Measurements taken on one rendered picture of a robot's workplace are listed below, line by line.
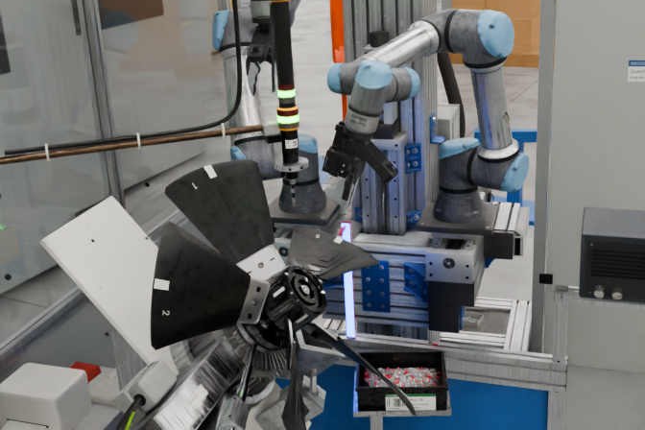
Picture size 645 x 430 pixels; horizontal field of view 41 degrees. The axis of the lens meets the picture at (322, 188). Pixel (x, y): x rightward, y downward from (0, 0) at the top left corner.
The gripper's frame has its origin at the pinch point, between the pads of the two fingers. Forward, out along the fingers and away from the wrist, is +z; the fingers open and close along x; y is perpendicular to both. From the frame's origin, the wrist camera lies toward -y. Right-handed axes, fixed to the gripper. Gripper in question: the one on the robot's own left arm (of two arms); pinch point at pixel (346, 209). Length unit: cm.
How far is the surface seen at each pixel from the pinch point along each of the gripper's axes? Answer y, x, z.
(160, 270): 17, 58, -3
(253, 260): 9.9, 29.1, 5.0
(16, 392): 51, 46, 49
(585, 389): -87, -142, 103
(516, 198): -35, -330, 104
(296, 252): 6.5, 9.3, 10.5
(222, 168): 25.4, 17.7, -6.9
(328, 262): -1.9, 11.0, 8.8
